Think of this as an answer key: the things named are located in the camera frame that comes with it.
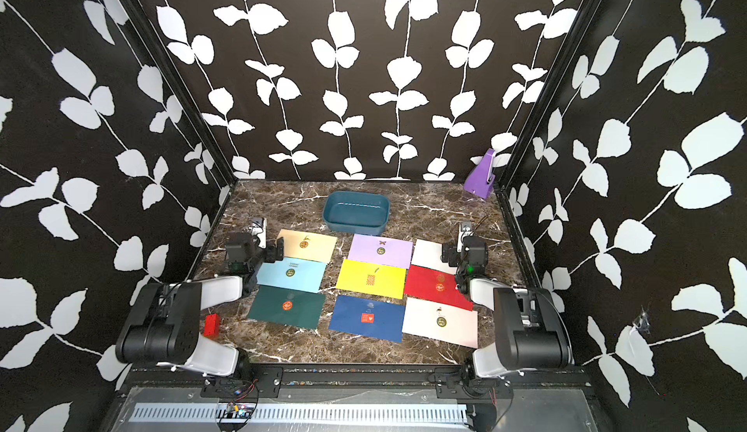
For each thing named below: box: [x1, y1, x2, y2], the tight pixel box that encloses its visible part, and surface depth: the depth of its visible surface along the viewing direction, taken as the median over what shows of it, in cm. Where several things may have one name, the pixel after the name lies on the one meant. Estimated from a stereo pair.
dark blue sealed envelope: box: [328, 294, 406, 344], surface depth 88 cm
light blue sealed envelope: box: [255, 256, 327, 293], surface depth 95 cm
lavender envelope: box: [348, 233, 414, 270], surface depth 103 cm
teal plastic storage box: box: [322, 190, 391, 237], surface depth 112 cm
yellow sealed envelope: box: [335, 258, 407, 300], surface depth 95 cm
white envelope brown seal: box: [411, 239, 458, 276], surface depth 104 cm
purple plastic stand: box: [463, 147, 497, 200], surface depth 117 cm
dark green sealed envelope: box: [248, 284, 326, 330], surface depth 89 cm
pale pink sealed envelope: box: [401, 296, 479, 349], surface depth 88 cm
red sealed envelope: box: [404, 264, 474, 312], surface depth 95 cm
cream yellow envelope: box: [276, 228, 339, 264], surface depth 103 cm
